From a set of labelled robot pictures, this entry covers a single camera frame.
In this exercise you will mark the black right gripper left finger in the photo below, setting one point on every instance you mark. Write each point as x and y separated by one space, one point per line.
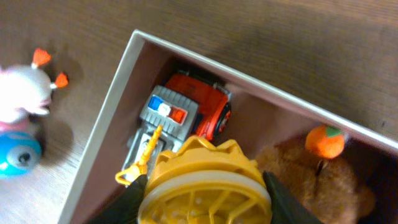
124 209

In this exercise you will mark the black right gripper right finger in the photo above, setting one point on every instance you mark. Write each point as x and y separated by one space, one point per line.
286 209

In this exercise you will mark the brown plush toy with orange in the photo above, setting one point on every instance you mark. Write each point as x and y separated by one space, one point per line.
313 170

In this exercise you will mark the yellow plastic cage ball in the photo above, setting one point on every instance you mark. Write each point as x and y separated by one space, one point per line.
203 183

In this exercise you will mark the white cardboard box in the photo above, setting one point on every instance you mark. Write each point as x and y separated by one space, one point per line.
262 115

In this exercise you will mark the blue round toy ball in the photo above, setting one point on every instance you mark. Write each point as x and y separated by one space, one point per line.
20 153

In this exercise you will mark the red grey toy truck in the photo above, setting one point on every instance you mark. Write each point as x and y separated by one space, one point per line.
188 103

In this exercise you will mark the pink white toy figure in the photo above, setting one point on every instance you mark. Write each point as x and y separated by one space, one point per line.
27 90

